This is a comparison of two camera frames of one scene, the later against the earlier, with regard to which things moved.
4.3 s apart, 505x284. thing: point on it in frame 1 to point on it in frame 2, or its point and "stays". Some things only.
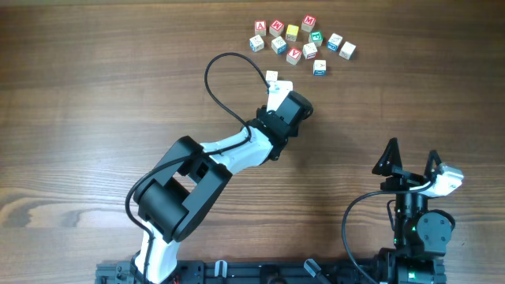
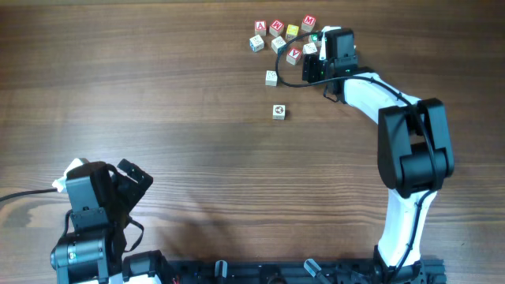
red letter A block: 259,28 stays
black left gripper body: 261,114 to 117,213
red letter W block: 276,28 stays
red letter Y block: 293,55 stays
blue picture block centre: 279,46 stays
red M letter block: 448,179 to 323,54
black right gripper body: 402,181 to 315,69
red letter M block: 308,23 stays
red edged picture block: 309,50 stays
